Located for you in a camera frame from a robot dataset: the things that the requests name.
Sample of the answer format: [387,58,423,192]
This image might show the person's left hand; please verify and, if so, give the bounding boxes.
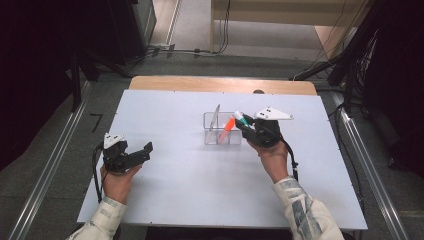
[99,164,143,205]

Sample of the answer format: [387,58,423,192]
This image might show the floor cable with plugs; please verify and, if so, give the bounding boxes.
[146,43,214,59]

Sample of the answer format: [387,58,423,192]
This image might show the light wooden furniture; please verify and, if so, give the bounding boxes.
[209,0,371,53]

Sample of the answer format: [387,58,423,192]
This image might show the clear plastic organizer box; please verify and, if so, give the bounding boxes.
[202,111,247,146]

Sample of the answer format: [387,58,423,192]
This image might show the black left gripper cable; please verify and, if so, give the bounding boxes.
[92,143,107,204]

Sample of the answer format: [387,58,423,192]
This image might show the aluminium floor rail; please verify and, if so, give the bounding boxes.
[329,91,414,240]
[6,79,93,240]

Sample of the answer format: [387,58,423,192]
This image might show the person's right hand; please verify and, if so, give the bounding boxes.
[247,140,290,185]

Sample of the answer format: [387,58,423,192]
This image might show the dark curtain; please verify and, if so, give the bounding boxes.
[0,0,134,171]
[363,0,424,178]

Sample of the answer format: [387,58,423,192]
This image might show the black cable bundle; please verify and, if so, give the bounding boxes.
[289,0,381,88]

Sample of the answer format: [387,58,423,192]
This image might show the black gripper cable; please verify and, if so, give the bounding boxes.
[92,143,107,204]
[263,124,300,183]

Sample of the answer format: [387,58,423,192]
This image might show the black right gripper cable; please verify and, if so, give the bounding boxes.
[263,124,300,183]

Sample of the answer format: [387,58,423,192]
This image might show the slim grey translucent stick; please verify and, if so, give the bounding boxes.
[208,103,222,132]

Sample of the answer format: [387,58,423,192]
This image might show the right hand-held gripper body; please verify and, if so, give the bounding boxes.
[247,106,295,149]

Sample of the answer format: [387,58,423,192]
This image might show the hanging black cables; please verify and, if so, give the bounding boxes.
[213,0,233,55]

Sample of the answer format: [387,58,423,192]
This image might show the dark grey cabinet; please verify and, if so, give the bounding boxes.
[109,0,158,66]

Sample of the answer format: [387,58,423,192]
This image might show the black metal stand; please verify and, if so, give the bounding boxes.
[68,49,101,113]
[343,63,356,116]

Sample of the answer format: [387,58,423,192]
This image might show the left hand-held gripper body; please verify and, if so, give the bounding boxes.
[101,132,132,175]

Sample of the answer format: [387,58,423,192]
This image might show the orange highlighter pen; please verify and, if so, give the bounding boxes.
[218,116,236,144]

